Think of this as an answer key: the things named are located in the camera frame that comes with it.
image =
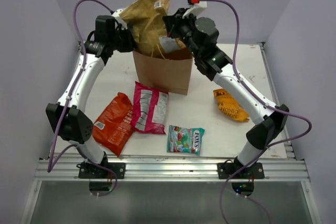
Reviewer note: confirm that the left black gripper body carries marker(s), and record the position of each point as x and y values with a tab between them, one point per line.
117	39

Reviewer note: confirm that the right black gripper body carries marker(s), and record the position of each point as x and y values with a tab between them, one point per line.
183	27

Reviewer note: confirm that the brown kraft snack pouch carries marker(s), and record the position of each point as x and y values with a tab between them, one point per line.
149	28

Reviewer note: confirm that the brown paper bag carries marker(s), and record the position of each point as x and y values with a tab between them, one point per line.
168	72

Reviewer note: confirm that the pink snack bag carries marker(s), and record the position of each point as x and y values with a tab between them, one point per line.
149	110

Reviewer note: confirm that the orange red snack bag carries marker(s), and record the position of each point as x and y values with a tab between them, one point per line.
112	129

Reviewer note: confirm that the yellow honey chips bag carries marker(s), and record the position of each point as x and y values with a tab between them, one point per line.
229	106

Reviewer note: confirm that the green Fox's candy bag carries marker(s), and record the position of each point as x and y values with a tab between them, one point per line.
184	140

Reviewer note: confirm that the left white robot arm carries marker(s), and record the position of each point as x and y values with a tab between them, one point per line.
67	116

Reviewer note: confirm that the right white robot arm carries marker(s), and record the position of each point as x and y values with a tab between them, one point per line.
199	35

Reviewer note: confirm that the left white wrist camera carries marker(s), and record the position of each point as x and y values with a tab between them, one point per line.
118	14

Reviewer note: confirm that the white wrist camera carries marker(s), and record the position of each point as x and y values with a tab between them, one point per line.
118	14
196	7

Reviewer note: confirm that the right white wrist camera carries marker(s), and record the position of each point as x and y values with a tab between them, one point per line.
196	7

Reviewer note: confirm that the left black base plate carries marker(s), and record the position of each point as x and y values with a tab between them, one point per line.
91	171

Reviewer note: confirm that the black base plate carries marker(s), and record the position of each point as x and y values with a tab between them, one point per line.
226	169
91	171

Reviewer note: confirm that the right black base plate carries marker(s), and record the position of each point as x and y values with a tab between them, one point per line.
226	169

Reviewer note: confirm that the aluminium mounting rail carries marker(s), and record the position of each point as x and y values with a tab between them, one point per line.
174	169

